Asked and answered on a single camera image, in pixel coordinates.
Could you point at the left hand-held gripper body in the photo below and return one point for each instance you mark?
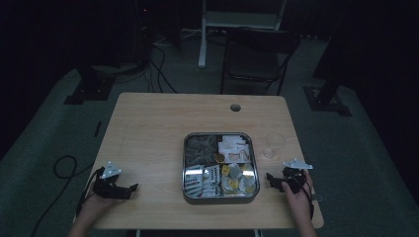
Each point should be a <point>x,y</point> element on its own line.
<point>110,184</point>

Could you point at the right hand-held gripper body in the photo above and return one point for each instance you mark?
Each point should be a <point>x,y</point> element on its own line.
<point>294,174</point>

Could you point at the square metal compartment box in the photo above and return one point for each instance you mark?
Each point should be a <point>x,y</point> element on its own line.
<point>187,199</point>

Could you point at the clear square lid with knob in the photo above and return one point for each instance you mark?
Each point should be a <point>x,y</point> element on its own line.
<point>218,157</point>

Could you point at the person's right hand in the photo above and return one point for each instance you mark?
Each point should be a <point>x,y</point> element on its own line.
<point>298,202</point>

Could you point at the person's left hand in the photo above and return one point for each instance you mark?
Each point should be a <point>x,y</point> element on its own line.
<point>95,207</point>

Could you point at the grey tape piece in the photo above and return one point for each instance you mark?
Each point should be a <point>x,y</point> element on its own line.
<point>318,197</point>

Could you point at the pile of yellow white packets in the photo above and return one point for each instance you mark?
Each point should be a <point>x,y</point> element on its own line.
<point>237,179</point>

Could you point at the pile of white paper sachets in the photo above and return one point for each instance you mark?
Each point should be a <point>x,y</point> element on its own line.
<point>234,148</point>

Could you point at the small black strip on floor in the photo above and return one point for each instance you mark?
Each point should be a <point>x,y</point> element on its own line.
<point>97,129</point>

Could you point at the row of striped white packets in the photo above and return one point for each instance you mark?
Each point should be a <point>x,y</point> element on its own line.
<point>201,181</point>

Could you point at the pile of grey mesh tea bags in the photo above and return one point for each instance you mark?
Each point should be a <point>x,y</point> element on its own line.
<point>199,149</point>

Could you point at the black folding chair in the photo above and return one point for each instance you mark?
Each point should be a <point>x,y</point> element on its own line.
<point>253,62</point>

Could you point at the dark equipment rack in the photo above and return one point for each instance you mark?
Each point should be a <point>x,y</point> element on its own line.
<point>143,33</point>

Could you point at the black stand with base plate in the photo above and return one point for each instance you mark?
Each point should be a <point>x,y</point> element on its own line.
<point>326,100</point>
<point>90,87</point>

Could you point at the white metal desk frame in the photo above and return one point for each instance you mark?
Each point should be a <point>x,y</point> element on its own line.
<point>240,19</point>

